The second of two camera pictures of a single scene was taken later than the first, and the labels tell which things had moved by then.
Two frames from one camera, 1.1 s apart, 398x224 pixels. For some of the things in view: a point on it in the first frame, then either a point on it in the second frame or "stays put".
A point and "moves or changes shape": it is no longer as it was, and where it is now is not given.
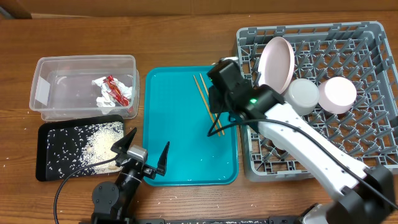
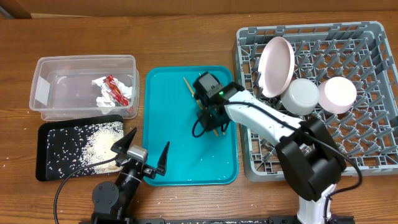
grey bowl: [302, 95] stays put
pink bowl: [336, 94] stays put
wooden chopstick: [206, 104] moves or changes shape
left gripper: [150, 171] stays put
